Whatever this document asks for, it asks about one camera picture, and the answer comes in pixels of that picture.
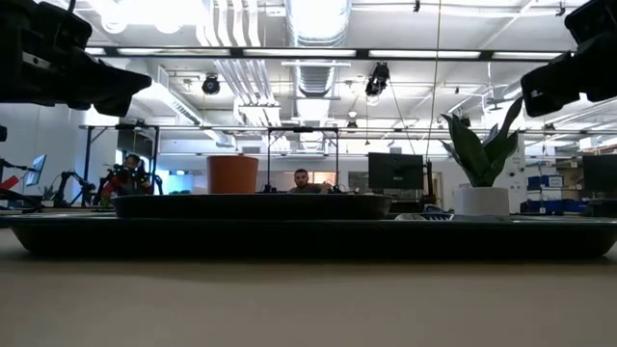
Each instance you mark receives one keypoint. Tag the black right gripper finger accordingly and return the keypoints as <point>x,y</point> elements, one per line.
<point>554,87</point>

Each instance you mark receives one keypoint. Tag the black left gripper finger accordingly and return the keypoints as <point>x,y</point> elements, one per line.
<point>111,89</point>

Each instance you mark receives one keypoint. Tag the red plastic cup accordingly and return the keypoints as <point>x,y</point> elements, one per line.
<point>233,174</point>

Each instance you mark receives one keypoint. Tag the dark grey round plate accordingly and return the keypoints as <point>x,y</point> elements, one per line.
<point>250,207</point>

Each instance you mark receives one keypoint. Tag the dark green plastic tray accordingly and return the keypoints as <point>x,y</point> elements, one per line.
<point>308,238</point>

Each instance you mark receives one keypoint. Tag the black background robot arm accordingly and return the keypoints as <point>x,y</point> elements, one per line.
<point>72,180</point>

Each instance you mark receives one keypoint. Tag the person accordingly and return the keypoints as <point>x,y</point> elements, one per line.
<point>130,164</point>
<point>302,180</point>

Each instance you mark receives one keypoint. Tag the black monitor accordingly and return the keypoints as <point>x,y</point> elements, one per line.
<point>395,171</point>
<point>600,173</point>

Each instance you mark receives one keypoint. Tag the black ceiling spotlight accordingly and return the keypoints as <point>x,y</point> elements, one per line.
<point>210,85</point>
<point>378,79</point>

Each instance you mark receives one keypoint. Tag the lit monitor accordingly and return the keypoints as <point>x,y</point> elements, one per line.
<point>36,169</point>

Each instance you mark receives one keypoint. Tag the blue storage bin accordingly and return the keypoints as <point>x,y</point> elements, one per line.
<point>554,206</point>

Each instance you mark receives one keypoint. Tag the green plant in white pot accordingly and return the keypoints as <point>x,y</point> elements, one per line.
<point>482,202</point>

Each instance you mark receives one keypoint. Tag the overhead light bar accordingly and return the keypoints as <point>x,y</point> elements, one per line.
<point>299,53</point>

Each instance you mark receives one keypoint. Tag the silver ventilation duct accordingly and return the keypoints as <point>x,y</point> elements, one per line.
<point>315,29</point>

